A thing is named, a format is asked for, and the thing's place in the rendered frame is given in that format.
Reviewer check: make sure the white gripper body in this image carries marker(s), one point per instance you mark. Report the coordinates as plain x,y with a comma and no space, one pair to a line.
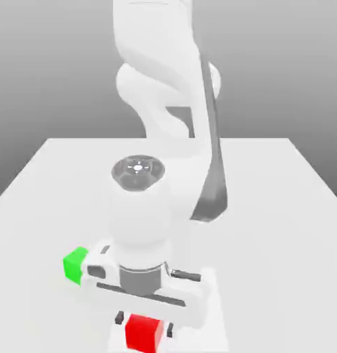
190,309

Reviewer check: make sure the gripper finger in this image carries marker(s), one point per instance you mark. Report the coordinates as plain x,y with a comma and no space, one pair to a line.
170,330
119,317

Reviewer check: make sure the small red cube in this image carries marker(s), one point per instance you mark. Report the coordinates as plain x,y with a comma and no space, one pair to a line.
140,333

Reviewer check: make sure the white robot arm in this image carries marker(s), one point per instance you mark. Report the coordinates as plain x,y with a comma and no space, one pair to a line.
140,215

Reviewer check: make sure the small green cube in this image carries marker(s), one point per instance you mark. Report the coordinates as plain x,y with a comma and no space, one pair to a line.
73,266

